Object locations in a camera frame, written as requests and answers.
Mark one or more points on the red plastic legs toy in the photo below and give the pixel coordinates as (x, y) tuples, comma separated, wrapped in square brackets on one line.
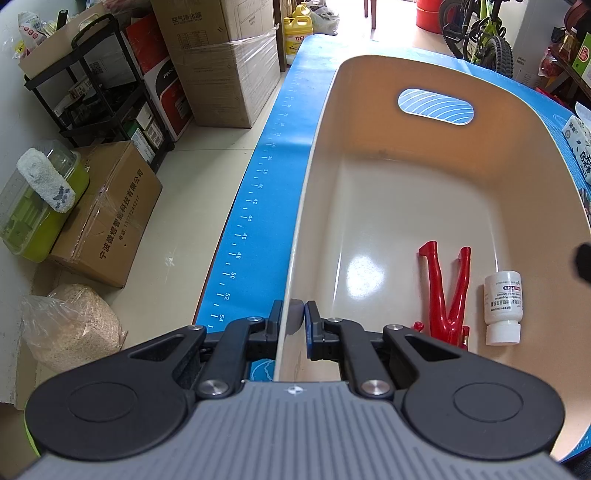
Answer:
[(438, 304)]

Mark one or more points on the beige plastic bin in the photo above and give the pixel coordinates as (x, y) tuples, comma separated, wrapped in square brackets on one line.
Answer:
[(392, 207)]

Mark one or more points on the red bucket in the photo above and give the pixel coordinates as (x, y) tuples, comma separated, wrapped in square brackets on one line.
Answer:
[(429, 16)]

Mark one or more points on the tissue pack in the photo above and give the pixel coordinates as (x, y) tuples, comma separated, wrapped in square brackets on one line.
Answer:
[(579, 147)]

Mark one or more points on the white plastic bag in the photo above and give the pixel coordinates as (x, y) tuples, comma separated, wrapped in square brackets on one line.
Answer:
[(325, 21)]

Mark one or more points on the red and white appliance box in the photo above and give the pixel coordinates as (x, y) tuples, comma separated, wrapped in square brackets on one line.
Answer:
[(166, 92)]

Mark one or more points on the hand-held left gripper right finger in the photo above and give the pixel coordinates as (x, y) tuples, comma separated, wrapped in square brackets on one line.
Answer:
[(308, 325)]

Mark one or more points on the open cardboard box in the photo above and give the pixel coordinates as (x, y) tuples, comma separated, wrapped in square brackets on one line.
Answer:
[(60, 44)]

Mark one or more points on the large plain cardboard box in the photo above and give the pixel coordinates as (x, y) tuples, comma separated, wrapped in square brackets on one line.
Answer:
[(203, 18)]

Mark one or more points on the film-wrapped cardboard box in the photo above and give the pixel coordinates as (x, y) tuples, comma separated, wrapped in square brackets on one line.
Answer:
[(231, 83)]

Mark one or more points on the printed cardboard box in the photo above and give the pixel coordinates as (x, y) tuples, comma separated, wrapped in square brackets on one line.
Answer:
[(111, 217)]

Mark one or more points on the cluttered goods shelf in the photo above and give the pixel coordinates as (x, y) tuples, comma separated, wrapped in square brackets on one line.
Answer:
[(572, 50)]

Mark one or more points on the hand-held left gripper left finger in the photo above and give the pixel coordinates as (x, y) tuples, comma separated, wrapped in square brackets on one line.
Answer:
[(275, 323)]

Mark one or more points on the plastic bag of wood shavings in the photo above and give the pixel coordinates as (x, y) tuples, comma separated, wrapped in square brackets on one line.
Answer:
[(74, 327)]

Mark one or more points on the white fluffy duster pad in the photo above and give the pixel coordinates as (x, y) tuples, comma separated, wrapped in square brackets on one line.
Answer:
[(44, 177)]

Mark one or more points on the white pill bottle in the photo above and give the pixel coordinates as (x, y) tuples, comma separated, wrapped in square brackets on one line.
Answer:
[(502, 300)]

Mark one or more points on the white and red snack bag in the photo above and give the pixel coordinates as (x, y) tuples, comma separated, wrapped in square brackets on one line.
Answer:
[(32, 34)]

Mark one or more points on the green container with clear lid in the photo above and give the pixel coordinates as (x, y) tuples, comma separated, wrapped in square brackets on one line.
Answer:
[(27, 230)]

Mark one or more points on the green children's bicycle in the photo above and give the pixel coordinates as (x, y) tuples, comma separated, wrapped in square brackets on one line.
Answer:
[(498, 53)]

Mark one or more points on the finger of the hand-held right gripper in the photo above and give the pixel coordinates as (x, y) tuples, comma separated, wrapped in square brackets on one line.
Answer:
[(584, 262)]

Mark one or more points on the black utility cart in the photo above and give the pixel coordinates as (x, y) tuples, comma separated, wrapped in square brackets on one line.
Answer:
[(90, 39)]

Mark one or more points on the yellow oil jug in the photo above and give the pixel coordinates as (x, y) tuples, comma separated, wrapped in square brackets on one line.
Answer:
[(298, 41)]

